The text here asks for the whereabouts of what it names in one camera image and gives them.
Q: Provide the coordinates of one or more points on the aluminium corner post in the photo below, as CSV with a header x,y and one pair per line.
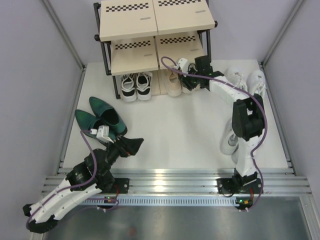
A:
x,y
298,4
61,30

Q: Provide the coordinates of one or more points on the white sneaker back left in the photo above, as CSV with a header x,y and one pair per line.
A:
x,y
235,76

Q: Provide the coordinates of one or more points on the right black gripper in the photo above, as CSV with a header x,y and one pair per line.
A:
x,y
185,81

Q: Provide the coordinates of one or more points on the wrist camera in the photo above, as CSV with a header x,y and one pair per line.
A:
x,y
102,133
182,65

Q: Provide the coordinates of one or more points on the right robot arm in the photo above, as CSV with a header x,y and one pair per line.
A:
x,y
245,130

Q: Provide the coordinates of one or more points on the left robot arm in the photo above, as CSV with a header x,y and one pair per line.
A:
x,y
90,177

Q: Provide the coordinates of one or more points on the black white sneaker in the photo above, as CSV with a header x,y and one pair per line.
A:
x,y
128,89
143,85

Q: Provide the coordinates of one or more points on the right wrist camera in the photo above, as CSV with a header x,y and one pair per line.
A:
x,y
182,65

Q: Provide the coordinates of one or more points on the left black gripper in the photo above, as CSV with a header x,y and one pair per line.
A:
x,y
126,146

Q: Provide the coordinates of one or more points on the right aluminium corner post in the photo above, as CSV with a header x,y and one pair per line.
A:
x,y
298,4

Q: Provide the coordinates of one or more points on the beige lace sneaker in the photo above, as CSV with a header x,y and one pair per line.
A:
x,y
171,82
188,83

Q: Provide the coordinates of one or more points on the slotted cable duct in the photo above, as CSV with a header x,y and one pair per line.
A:
x,y
169,200

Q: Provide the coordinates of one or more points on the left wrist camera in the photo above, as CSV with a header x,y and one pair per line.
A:
x,y
102,133

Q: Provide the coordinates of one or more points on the beige three-tier shoe shelf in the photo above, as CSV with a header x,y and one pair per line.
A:
x,y
135,34

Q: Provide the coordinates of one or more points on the white sneaker front right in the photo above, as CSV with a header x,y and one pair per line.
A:
x,y
235,156

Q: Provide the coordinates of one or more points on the white sneaker back right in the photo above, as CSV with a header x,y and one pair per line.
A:
x,y
256,83

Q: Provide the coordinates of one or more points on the white sneaker front left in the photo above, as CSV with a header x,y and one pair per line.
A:
x,y
229,140

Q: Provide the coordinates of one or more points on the green pointed shoe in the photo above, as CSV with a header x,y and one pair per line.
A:
x,y
108,115
87,121

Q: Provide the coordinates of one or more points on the left aluminium corner post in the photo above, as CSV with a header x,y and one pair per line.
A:
x,y
61,30

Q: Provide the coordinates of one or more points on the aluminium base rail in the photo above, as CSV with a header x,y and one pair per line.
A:
x,y
278,182

